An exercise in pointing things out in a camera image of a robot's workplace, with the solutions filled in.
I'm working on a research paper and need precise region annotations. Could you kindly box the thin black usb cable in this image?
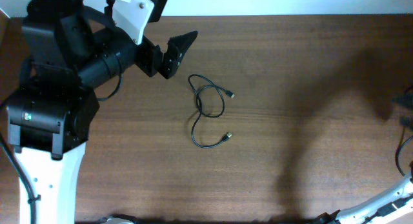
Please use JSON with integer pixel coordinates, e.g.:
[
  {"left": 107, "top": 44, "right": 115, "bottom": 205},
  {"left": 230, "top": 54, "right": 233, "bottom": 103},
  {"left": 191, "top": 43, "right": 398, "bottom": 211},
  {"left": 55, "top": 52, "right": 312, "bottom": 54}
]
[{"left": 187, "top": 74, "right": 236, "bottom": 149}]

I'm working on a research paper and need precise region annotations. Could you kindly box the black separated usb cable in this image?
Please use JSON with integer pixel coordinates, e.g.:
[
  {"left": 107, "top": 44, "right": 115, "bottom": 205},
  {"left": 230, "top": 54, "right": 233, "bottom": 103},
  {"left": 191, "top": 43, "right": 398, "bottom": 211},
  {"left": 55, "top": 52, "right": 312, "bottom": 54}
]
[{"left": 392, "top": 85, "right": 413, "bottom": 177}]

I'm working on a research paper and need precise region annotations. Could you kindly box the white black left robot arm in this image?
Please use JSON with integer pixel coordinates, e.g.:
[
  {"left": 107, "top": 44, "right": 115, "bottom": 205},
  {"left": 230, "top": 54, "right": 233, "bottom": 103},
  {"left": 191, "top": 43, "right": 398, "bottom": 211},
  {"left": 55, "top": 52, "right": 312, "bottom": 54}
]
[{"left": 1, "top": 0, "right": 197, "bottom": 223}]

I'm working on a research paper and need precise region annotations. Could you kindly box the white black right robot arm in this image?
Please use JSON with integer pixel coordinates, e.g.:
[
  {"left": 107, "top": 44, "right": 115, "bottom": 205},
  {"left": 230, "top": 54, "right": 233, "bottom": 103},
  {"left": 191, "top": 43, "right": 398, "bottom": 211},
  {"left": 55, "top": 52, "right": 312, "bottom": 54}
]
[{"left": 310, "top": 173, "right": 412, "bottom": 224}]

